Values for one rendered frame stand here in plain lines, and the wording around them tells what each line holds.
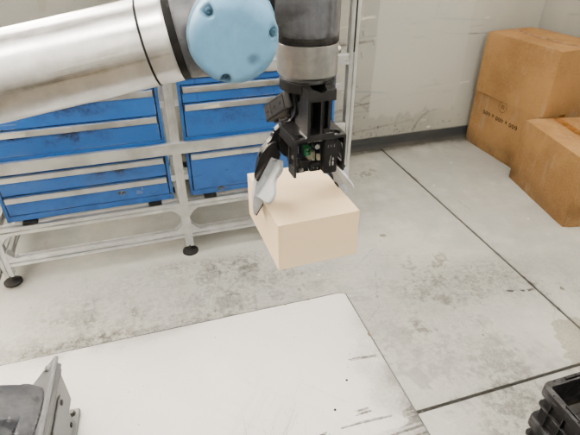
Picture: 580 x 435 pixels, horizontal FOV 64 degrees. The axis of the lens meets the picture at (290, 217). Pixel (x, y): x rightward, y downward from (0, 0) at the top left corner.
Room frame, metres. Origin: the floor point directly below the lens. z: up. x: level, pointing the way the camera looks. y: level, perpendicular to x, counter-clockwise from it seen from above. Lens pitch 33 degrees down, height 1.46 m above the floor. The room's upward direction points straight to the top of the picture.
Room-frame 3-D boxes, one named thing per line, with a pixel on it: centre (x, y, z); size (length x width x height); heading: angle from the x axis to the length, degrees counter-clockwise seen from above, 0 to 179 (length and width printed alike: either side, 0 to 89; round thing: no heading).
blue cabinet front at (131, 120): (1.80, 0.90, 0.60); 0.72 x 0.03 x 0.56; 107
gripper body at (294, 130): (0.58, -0.02, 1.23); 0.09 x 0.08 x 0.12; 19
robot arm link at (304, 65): (0.59, -0.02, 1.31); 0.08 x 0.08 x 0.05
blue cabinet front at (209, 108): (2.04, 0.13, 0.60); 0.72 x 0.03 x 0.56; 107
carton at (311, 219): (0.61, -0.01, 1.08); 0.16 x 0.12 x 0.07; 19
